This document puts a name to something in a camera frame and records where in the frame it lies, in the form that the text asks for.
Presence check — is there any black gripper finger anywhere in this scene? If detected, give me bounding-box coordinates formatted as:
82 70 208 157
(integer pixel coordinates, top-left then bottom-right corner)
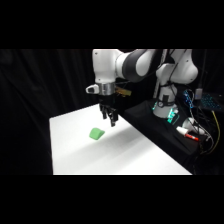
108 110 118 128
100 104 109 120

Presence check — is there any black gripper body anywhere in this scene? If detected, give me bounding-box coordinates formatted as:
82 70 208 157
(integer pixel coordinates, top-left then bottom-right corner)
98 93 118 113

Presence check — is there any green triangle block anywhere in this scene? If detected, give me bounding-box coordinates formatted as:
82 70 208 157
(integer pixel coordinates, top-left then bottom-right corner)
88 127 106 141

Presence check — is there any black robot stand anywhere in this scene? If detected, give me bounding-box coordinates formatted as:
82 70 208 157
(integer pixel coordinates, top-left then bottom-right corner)
119 99 214 176

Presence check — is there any black curtain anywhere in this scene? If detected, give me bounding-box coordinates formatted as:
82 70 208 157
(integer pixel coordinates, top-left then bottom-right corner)
0 49 224 176

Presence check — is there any white marker with red cap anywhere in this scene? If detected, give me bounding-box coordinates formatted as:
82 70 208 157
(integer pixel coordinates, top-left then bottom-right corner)
176 126 200 142

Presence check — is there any white round object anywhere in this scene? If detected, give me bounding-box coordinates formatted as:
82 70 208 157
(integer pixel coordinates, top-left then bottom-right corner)
182 116 200 132

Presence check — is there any black keyboard with blue light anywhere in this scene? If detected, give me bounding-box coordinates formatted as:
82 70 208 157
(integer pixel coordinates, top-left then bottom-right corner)
199 92 223 111

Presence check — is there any brass wrist bracket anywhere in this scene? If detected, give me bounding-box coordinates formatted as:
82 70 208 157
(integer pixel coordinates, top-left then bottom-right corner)
114 85 131 99

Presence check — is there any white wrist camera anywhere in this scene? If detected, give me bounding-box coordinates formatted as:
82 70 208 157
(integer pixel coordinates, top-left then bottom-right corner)
85 83 101 95

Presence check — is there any yellow cable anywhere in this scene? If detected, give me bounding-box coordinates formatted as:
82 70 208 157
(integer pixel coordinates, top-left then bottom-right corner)
199 110 221 155

